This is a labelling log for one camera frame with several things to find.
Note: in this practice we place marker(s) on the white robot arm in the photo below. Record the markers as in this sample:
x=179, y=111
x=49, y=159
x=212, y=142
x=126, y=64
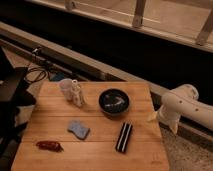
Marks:
x=182, y=101

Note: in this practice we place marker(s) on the black white striped eraser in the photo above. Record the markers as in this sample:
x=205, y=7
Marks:
x=124, y=136

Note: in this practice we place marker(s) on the black chair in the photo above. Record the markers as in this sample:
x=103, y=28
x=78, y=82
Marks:
x=13, y=93

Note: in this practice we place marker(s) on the blue object behind table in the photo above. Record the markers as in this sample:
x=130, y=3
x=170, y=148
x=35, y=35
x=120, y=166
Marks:
x=58, y=77

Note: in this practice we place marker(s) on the black bowl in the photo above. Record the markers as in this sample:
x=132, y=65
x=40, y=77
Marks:
x=113, y=102

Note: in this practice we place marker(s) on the white cup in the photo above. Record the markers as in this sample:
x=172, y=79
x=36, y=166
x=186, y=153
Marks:
x=65, y=87

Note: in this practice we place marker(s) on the blue sponge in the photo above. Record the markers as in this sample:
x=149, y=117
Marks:
x=78, y=129

